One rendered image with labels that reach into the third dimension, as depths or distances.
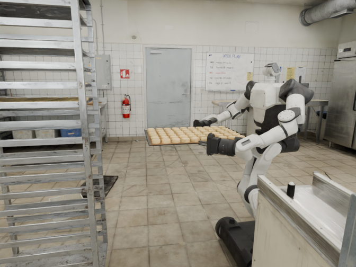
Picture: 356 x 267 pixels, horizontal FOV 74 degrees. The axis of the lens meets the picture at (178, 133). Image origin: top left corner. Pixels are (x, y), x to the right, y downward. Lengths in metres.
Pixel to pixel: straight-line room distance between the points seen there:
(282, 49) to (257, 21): 0.85
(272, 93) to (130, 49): 4.15
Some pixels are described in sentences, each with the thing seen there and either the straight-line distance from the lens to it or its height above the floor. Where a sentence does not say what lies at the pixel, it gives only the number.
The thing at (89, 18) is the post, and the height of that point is 1.71.
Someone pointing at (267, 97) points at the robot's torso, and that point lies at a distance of 1.57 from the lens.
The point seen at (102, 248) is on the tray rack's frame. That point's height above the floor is 0.15.
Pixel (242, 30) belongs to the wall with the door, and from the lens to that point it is 5.85.
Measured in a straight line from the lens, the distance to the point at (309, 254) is 0.95.
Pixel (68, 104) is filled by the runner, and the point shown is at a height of 1.23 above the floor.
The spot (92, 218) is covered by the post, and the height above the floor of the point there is 0.63.
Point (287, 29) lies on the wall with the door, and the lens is 6.34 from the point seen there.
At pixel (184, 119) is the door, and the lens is 5.50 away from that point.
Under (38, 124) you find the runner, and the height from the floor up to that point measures 1.14.
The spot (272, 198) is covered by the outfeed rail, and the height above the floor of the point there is 0.86.
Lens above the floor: 1.35
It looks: 13 degrees down
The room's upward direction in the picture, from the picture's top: straight up
